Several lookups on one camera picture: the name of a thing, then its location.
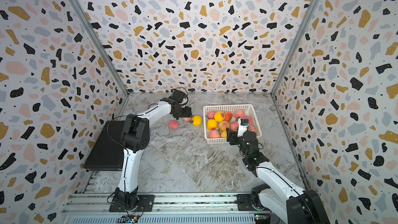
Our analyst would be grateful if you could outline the orange pink peach front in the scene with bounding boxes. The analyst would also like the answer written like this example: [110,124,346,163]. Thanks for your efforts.
[220,131,227,138]

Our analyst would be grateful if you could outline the yellow pink peach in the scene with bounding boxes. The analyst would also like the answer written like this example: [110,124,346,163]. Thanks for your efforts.
[219,120,230,132]

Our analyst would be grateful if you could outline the orange red lone peach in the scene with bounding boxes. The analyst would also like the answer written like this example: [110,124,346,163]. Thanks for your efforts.
[225,112,234,122]

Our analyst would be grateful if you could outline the white perforated plastic basket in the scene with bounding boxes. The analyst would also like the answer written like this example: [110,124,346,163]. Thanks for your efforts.
[203,104,262,144]

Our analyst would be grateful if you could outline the yellow peach back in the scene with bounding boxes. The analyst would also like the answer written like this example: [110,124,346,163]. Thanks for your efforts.
[214,112,226,122]

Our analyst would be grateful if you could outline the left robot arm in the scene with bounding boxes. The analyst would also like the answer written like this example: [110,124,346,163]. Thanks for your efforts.
[112,87,192,211]

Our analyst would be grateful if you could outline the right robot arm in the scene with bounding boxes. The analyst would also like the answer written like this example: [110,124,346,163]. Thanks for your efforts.
[227,128,330,224]

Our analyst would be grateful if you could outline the black case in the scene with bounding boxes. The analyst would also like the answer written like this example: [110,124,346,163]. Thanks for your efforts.
[84,121,124,171]

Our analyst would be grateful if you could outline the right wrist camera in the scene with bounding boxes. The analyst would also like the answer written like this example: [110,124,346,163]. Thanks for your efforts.
[237,118,249,137]

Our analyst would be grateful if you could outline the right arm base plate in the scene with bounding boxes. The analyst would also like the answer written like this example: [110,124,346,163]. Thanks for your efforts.
[236,194,269,211]

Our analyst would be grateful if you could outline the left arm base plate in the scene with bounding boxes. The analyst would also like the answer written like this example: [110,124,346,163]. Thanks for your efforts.
[109,194,155,213]

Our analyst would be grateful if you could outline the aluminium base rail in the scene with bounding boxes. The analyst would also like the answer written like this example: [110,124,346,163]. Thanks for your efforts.
[62,192,327,224]

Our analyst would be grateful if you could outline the right aluminium corner post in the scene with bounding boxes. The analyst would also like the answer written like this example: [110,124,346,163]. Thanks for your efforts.
[271,0,320,96]

